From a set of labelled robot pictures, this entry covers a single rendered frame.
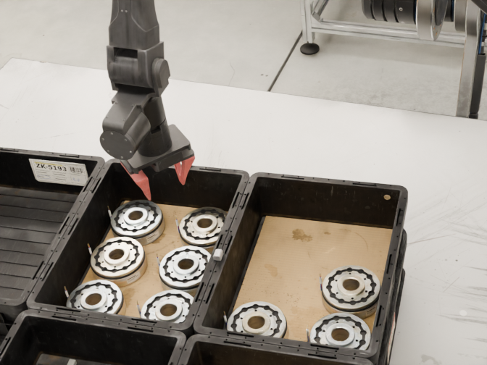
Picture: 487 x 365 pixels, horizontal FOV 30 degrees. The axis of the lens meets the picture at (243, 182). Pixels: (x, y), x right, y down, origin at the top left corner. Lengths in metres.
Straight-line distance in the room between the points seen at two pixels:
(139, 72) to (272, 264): 0.52
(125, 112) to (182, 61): 2.45
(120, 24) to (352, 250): 0.65
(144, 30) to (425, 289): 0.81
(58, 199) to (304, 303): 0.60
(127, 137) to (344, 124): 0.96
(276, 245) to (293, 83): 1.90
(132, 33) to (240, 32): 2.61
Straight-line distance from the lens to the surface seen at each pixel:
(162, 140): 1.42
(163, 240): 1.76
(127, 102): 1.34
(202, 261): 1.66
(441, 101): 3.44
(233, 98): 2.31
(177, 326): 1.47
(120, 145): 1.33
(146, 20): 1.32
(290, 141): 2.15
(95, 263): 1.71
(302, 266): 1.67
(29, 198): 1.94
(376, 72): 3.59
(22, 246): 1.84
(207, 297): 1.51
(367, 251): 1.69
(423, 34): 1.80
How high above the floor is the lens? 2.05
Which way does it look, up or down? 41 degrees down
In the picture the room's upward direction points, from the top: 8 degrees counter-clockwise
